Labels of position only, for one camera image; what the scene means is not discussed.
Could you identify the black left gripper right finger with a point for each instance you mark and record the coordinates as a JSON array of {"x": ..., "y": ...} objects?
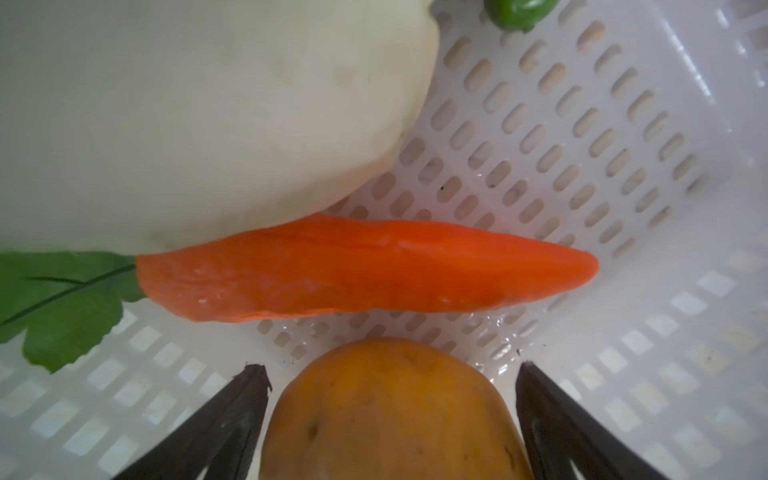
[{"x": 563, "y": 439}]

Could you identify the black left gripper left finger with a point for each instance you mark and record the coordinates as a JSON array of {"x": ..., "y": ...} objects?
[{"x": 218, "y": 441}]

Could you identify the yellow brown potato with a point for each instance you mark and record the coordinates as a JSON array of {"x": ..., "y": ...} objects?
[{"x": 391, "y": 408}]

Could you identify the orange carrot with leaves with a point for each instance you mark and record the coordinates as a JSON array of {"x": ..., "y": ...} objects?
[{"x": 63, "y": 304}]

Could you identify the white plastic perforated basket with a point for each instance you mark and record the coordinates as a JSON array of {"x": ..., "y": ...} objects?
[{"x": 634, "y": 130}]

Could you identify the green napa cabbage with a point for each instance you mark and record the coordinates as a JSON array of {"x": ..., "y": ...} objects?
[{"x": 138, "y": 127}]

